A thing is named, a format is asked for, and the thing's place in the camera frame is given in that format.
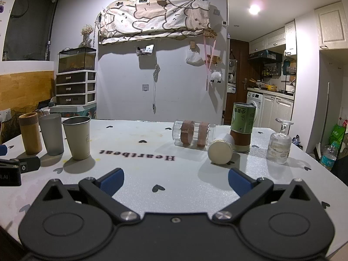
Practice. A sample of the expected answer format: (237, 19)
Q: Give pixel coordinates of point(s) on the grey frosted cup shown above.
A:
(52, 136)

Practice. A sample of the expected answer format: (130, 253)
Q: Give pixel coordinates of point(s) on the white wall socket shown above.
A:
(5, 115)

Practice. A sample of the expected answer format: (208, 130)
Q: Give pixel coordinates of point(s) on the white plastic drawer unit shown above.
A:
(76, 88)

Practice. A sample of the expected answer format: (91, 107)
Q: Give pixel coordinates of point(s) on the green shopping bag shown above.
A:
(338, 134)

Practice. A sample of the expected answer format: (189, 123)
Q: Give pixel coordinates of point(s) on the pink ribbon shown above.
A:
(208, 59)

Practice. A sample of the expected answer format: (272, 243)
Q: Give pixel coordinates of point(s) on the white wall cabinet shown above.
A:
(332, 25)

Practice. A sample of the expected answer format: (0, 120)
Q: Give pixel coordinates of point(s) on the ribbed glass goblet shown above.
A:
(277, 146)

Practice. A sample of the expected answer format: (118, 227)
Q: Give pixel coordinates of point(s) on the brown bamboo cup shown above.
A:
(30, 133)

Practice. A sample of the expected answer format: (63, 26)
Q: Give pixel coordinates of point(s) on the beige metal cup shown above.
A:
(78, 141)

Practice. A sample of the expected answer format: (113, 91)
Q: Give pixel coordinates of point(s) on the white paper cup brown sleeve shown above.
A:
(220, 151)

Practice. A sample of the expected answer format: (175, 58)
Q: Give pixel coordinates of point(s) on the plastic water bottle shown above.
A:
(328, 159)

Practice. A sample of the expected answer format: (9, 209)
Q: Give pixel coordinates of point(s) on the black range hood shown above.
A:
(265, 55)

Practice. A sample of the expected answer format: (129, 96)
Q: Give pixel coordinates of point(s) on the glass fish tank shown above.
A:
(76, 61)

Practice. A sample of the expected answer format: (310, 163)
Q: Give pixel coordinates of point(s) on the round ceiling light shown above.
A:
(254, 9)

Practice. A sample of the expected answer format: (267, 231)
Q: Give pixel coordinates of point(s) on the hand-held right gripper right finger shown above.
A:
(239, 181)

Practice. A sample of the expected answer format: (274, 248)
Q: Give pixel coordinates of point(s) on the white plastic bag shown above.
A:
(193, 57)

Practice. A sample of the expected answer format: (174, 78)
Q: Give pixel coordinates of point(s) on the green tin cup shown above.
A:
(242, 130)

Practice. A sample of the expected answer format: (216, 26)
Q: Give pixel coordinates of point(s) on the dried flower bouquet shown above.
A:
(87, 32)

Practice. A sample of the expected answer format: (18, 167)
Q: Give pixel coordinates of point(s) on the white heart-print tablecloth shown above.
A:
(163, 174)

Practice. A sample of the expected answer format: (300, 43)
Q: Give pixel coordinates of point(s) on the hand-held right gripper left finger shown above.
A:
(112, 181)

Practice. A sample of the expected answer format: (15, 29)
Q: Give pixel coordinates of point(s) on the clear glass cup brown bands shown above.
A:
(190, 133)

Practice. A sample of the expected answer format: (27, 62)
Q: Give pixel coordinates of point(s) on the white washing machine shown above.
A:
(255, 108)

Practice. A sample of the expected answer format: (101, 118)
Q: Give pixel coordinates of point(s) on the brown wooden door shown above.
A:
(236, 68)

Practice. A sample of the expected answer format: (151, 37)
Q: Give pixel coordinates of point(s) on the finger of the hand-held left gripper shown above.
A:
(2, 150)
(30, 163)

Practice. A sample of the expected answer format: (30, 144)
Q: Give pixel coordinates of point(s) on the white sheep plush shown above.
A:
(216, 77)

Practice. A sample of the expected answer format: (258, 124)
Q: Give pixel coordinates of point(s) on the printed cartoon blanket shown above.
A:
(155, 16)

